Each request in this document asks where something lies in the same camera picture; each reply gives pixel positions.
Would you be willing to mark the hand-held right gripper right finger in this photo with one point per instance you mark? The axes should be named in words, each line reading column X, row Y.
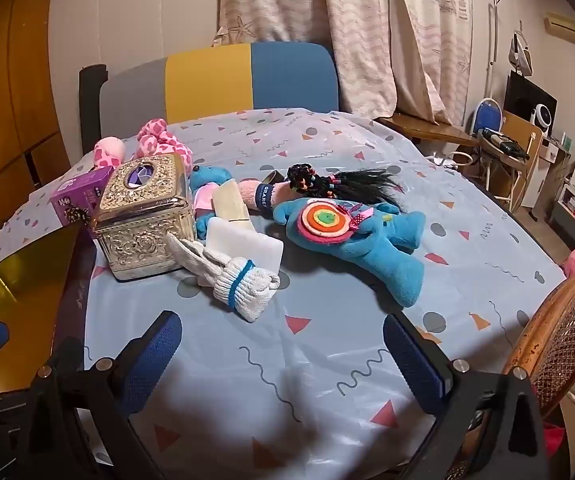
column 412, row 365

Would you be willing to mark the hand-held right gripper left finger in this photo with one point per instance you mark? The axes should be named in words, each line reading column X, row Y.
column 147, row 360

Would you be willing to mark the large blue plush toy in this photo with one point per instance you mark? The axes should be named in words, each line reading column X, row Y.
column 357, row 245

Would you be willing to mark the black tape roll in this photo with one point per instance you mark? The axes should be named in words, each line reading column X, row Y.
column 272, row 176

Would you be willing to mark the gold reflective tray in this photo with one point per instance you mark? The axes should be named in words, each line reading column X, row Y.
column 22, row 300

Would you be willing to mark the patterned light blue tablecloth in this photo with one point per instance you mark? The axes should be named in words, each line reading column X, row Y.
column 317, row 360

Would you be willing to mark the white knit gloves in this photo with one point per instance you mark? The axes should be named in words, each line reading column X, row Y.
column 237, row 280

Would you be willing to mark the ornate metallic tissue box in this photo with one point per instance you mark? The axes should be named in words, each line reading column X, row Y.
column 142, row 220

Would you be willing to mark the white foam block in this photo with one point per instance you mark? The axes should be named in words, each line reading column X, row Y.
column 252, row 247

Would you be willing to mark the wicker chair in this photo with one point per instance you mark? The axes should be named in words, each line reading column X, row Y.
column 567, row 340

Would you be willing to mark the purple cardboard box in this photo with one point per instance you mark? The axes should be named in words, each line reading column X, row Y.
column 74, row 200

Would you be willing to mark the beige flat card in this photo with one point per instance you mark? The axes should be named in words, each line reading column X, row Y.
column 230, row 202

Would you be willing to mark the black hair wig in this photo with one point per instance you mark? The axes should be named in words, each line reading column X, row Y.
column 362, row 182

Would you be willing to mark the small blue plush toy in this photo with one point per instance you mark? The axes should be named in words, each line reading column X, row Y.
column 207, row 177

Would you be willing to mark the pink spotted plush toy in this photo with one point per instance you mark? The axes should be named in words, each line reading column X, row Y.
column 160, row 142

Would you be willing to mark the wooden side desk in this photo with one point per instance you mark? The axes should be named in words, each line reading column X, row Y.
column 422, row 127

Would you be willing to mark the wooden wardrobe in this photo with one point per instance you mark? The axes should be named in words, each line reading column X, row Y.
column 12, row 85

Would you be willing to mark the blue folding chair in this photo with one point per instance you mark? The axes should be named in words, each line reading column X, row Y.
column 485, row 115

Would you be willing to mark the white round fan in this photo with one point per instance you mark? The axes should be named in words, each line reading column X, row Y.
column 543, row 117

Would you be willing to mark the grey yellow blue chair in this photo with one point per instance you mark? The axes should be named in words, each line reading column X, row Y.
column 207, row 80

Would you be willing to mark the black monitor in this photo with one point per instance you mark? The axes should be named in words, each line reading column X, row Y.
column 525, row 97

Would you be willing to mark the patterned beige curtain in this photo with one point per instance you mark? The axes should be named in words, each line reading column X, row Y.
column 367, row 25

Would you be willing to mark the wall air conditioner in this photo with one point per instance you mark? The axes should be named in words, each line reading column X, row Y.
column 570, row 30

